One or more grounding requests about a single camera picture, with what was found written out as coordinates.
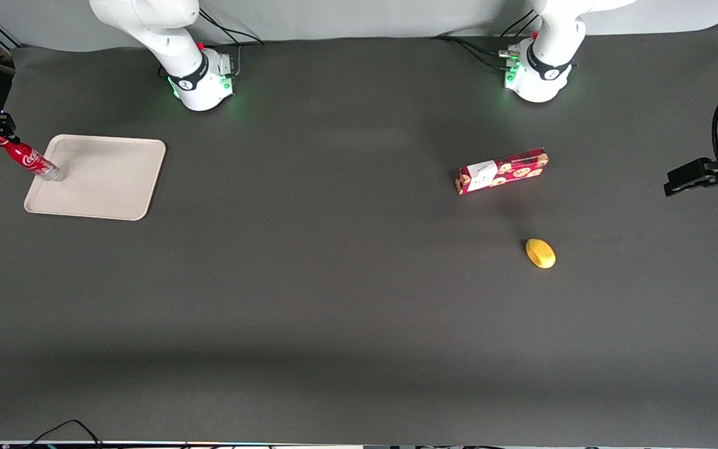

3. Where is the red coke bottle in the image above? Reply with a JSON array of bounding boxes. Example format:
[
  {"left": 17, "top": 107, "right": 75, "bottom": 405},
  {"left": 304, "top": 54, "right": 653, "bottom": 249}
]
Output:
[{"left": 0, "top": 134, "right": 61, "bottom": 183}]

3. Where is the beige plastic tray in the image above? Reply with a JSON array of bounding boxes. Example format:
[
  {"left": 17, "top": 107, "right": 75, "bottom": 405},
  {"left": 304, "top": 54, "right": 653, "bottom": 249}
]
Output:
[{"left": 24, "top": 134, "right": 167, "bottom": 222}]

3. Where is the yellow lemon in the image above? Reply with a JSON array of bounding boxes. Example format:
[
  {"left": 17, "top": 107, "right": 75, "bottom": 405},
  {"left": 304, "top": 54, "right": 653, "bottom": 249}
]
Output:
[{"left": 525, "top": 238, "right": 557, "bottom": 270}]

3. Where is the red cookie box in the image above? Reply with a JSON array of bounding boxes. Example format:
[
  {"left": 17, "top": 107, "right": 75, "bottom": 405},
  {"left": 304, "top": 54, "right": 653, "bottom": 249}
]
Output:
[{"left": 455, "top": 147, "right": 550, "bottom": 196}]

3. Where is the dark grey table mat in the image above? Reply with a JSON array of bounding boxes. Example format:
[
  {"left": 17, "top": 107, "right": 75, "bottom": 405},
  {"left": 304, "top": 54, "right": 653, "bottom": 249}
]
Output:
[{"left": 0, "top": 22, "right": 718, "bottom": 445}]

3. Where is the black right arm base cable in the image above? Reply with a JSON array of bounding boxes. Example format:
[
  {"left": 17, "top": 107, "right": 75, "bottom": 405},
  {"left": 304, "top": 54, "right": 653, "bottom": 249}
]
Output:
[{"left": 196, "top": 15, "right": 266, "bottom": 79}]

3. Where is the black arm base cable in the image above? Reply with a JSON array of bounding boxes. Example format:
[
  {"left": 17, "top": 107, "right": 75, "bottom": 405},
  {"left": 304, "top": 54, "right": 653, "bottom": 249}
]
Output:
[
  {"left": 196, "top": 15, "right": 266, "bottom": 79},
  {"left": 431, "top": 9, "right": 542, "bottom": 73}
]

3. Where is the black left arm base cable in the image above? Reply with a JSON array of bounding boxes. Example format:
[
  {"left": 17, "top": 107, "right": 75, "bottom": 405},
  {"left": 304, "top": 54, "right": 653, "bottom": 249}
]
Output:
[{"left": 431, "top": 9, "right": 542, "bottom": 73}]

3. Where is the thin black cable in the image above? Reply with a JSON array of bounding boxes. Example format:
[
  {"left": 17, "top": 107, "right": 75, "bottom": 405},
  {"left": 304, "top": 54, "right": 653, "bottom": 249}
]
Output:
[{"left": 21, "top": 418, "right": 105, "bottom": 449}]

